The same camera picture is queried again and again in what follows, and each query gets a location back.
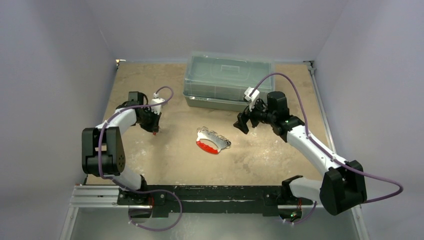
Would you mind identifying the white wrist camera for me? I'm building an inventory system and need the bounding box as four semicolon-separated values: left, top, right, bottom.
150;92;166;115
244;87;260;112

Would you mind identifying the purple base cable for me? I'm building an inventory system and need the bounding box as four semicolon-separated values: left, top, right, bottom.
127;189;184;233
282;198;318;226

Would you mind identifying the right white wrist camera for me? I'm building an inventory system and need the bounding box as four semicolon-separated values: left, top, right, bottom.
244;87;260;112

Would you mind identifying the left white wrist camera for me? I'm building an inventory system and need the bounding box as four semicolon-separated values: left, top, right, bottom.
150;92;166;115

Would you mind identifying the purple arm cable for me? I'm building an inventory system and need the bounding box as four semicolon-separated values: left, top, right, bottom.
97;86;175;193
248;72;404;205

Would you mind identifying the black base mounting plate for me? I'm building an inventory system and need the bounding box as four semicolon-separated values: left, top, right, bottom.
117;185;313;218

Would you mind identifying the aluminium frame rail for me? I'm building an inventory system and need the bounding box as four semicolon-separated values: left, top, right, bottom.
70;61;366;240

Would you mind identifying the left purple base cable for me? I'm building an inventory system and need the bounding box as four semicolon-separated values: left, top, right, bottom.
127;189;184;233

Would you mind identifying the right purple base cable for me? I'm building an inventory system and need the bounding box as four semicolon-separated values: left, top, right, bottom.
282;198;318;226

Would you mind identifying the clear lidded grey storage box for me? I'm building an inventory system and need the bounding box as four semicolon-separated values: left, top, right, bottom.
182;51;275;112

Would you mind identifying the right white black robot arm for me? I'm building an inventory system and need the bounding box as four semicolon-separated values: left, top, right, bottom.
234;87;367;216

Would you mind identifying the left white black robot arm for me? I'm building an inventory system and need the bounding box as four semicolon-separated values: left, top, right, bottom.
81;91;167;205

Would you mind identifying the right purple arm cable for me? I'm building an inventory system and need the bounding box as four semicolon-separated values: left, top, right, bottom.
248;72;404;205

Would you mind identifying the red handled metal key tool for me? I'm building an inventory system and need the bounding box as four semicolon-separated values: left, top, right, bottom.
195;126;232;155

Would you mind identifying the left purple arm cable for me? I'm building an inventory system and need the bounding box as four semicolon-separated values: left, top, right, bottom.
97;86;175;193

